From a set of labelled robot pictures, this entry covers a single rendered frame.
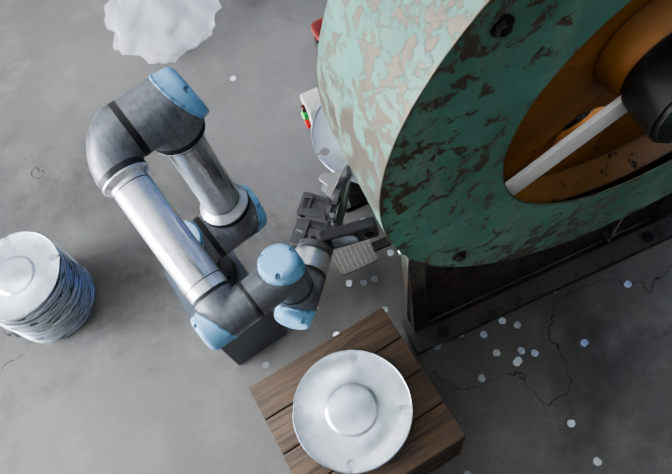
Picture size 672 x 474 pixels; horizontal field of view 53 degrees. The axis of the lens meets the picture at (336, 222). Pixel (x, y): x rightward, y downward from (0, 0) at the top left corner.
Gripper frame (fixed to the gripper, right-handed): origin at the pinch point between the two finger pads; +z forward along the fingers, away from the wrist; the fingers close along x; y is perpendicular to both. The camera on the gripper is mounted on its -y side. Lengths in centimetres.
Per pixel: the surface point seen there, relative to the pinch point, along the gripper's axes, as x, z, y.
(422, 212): -47, -34, -22
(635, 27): -58, -11, -42
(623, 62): -54, -14, -42
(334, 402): 45, -37, -2
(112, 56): 73, 83, 128
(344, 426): 45, -42, -5
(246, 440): 84, -45, 28
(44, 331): 73, -31, 99
